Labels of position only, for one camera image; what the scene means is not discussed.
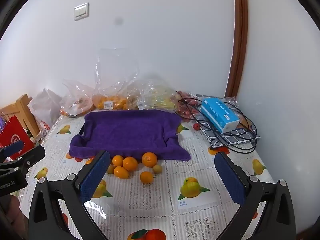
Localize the grey checkered pouch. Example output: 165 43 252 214
192 94 260 148

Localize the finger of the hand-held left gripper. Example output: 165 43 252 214
0 145 46 171
0 140 26 159

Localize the clear bag of kumquats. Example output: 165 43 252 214
93 48 139 110

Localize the clear bag of yellow fruit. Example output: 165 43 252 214
140 79 180 112

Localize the black cable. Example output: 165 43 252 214
175 91 258 153

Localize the clear bag of tangerines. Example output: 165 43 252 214
59 79 95 118

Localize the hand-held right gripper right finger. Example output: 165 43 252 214
214 151 297 240

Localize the fruit print tablecloth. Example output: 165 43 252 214
17 110 275 240

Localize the wooden chair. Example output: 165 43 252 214
0 94 42 140

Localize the red paper bag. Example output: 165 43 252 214
0 112 34 155

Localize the white light switch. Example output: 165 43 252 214
74 2 90 21

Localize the blue tissue box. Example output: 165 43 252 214
200 97 240 134

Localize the oval orange kumquat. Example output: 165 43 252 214
114 166 130 179

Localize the white plastic bag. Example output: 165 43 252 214
27 88 62 130

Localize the large orange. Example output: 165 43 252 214
142 152 158 168

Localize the purple towel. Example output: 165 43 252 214
69 109 192 161

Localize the brown wooden door frame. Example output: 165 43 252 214
226 0 249 98

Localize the clear bag of brown fruit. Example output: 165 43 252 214
126 80 150 110

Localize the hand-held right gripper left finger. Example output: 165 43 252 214
27 150 112 240

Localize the clear bag of red fruit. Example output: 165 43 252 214
175 90 208 123

